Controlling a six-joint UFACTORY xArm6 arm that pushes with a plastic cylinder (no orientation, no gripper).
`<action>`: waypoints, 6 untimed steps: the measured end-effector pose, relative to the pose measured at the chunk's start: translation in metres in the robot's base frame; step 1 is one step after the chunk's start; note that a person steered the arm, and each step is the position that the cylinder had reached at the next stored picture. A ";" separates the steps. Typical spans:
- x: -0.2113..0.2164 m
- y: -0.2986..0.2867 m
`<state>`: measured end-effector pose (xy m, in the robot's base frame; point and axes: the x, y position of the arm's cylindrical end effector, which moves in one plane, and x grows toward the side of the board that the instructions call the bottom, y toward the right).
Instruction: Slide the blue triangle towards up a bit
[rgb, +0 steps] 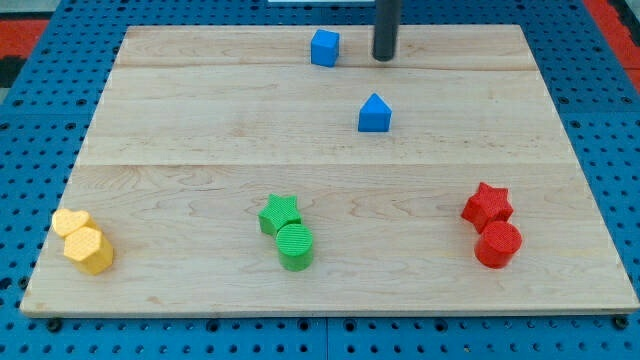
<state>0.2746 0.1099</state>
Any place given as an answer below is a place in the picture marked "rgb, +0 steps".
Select red star block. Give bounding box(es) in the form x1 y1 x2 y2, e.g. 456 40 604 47
461 182 514 233

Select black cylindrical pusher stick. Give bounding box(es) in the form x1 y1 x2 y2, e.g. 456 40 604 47
372 0 402 62

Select yellow hexagon block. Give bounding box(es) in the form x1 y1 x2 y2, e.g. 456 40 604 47
63 227 114 275

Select blue cube block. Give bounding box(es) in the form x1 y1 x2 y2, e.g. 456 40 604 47
310 29 340 67

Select yellow heart block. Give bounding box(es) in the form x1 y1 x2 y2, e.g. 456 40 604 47
51 208 100 238

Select blue triangle block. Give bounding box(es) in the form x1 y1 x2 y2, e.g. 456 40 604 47
357 93 392 132

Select red cylinder block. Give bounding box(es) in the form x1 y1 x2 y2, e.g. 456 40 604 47
474 221 523 269

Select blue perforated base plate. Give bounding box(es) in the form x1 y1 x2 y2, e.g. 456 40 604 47
1 0 639 359

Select wooden board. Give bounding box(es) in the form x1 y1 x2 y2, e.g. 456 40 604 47
21 25 639 318

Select green cylinder block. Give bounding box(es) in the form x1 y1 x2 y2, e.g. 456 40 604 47
275 224 313 272

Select green star block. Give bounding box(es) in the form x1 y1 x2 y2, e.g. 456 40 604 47
258 194 302 236

